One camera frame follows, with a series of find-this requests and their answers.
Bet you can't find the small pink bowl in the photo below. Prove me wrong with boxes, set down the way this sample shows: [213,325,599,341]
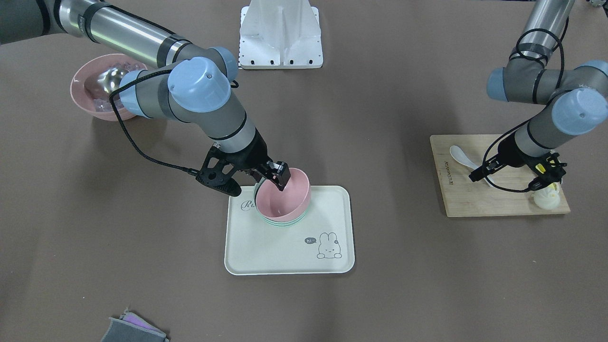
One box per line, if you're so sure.
[256,168,312,222]

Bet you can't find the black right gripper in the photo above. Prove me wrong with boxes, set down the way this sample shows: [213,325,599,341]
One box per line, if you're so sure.
[235,130,291,192]

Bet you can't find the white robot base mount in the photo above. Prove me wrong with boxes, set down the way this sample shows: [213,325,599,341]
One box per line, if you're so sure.
[238,0,324,70]

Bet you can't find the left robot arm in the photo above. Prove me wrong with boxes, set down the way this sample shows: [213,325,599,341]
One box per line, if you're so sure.
[469,0,608,191]

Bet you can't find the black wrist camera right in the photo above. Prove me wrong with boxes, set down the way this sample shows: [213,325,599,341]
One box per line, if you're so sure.
[195,146,242,197]

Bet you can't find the grey folded cloth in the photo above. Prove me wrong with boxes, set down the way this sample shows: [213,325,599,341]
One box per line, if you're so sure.
[101,310,170,342]

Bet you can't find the top green bowl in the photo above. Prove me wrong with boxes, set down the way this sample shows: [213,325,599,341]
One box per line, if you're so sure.
[253,180,308,227]

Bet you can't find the white rabbit print tray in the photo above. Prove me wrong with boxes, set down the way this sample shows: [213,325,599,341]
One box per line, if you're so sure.
[224,186,355,276]

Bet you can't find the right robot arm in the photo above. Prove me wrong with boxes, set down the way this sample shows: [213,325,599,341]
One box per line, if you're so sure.
[1,0,290,197]

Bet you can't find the large pink ice bowl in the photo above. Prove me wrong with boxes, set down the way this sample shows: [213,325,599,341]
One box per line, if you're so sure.
[70,53,148,122]

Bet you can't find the white ceramic spoon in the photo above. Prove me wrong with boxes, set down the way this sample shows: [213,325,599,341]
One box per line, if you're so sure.
[449,145,480,172]

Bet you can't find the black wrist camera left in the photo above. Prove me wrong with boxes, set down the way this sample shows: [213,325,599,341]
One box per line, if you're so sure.
[522,150,567,192]

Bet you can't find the metal ice scoop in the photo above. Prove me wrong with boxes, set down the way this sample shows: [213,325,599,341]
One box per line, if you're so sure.
[84,66,129,100]

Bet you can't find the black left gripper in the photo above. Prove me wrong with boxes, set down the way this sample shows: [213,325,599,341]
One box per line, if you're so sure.
[469,133,529,182]

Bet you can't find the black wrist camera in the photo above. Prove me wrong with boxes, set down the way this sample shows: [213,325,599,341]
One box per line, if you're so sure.
[522,150,567,192]
[195,146,242,197]

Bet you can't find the bamboo cutting board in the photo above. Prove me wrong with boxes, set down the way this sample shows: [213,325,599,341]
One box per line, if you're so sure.
[430,134,570,217]

